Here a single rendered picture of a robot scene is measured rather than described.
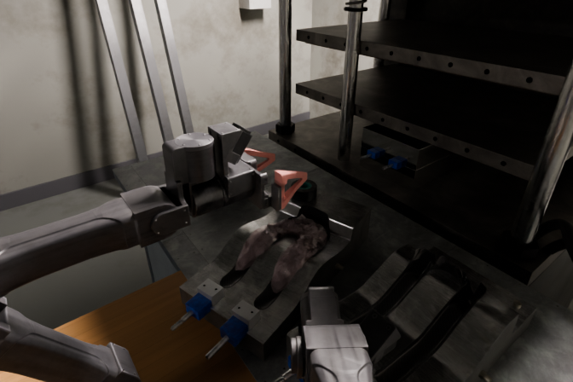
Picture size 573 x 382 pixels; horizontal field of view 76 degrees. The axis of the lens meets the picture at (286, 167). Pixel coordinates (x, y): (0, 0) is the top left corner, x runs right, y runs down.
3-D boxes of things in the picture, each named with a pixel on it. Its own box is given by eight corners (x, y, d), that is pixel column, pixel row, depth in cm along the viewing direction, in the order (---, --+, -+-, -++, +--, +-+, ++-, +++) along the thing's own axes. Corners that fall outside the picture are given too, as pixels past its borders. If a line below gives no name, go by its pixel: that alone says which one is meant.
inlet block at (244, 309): (217, 373, 71) (215, 355, 69) (199, 359, 74) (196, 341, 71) (260, 327, 81) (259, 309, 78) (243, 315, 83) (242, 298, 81)
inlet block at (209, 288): (181, 344, 77) (177, 327, 74) (165, 332, 79) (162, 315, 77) (225, 303, 86) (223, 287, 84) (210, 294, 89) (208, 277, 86)
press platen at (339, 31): (564, 97, 92) (571, 77, 90) (296, 40, 170) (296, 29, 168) (647, 60, 131) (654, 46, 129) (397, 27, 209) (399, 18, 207)
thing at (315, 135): (525, 288, 104) (532, 273, 101) (268, 140, 196) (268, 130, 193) (621, 194, 148) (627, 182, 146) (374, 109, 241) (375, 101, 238)
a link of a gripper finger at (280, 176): (290, 148, 67) (246, 162, 62) (315, 163, 62) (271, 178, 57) (289, 181, 70) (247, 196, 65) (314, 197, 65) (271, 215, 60)
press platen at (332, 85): (533, 182, 104) (539, 167, 102) (295, 93, 182) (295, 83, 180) (617, 125, 143) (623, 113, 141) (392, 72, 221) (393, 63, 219)
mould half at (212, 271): (263, 361, 76) (262, 325, 71) (182, 303, 90) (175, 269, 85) (367, 238, 112) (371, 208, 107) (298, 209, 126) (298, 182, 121)
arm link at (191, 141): (197, 126, 59) (120, 143, 52) (223, 143, 53) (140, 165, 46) (204, 188, 64) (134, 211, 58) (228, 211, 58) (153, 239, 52)
